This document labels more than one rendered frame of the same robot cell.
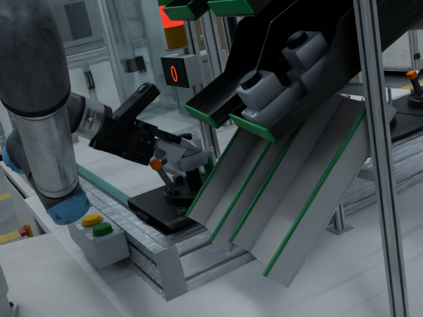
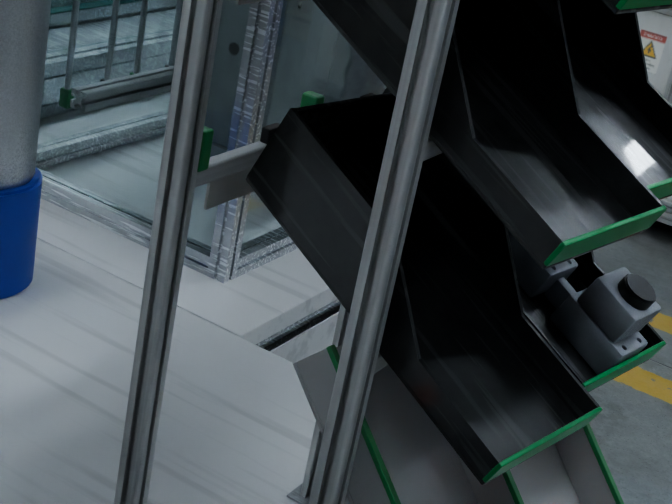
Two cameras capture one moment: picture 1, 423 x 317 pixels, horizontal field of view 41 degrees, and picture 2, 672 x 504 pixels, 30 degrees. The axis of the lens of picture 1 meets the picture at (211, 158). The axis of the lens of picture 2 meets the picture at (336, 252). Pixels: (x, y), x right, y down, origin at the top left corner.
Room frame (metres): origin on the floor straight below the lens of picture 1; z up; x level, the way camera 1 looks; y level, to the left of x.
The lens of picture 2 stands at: (1.46, 0.51, 1.64)
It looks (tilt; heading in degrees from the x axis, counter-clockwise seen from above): 24 degrees down; 233
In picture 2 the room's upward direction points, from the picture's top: 12 degrees clockwise
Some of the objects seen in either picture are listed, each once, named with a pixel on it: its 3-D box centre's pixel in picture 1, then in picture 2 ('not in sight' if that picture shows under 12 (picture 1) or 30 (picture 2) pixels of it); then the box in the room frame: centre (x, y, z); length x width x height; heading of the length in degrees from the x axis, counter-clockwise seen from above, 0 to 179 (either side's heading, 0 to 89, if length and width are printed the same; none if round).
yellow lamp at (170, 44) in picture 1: (175, 36); not in sight; (1.37, 0.02, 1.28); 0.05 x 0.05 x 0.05
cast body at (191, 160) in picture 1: (191, 149); not in sight; (1.16, 0.04, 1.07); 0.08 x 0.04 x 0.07; 116
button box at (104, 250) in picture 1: (95, 234); not in sight; (1.13, 0.28, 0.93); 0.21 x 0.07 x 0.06; 26
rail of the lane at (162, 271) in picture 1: (97, 209); not in sight; (1.33, 0.30, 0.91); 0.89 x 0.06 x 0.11; 26
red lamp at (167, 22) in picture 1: (171, 15); not in sight; (1.37, 0.02, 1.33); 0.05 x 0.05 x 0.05
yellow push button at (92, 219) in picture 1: (92, 221); not in sight; (1.13, 0.28, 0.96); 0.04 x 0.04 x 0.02
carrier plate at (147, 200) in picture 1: (197, 197); not in sight; (1.15, 0.05, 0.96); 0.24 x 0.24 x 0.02; 26
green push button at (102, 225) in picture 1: (102, 230); not in sight; (1.07, 0.25, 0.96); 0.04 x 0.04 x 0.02
